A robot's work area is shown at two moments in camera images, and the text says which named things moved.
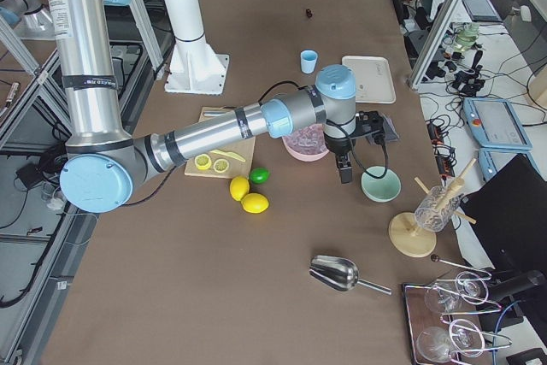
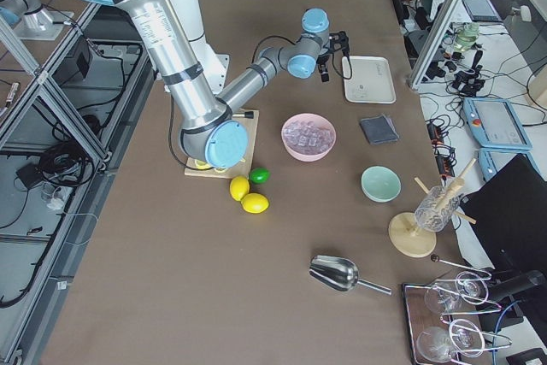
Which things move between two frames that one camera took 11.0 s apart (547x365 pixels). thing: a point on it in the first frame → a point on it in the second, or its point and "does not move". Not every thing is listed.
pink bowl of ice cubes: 307,142 does not move
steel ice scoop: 339,273 does not move
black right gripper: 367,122 → 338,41
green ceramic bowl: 380,190 does not move
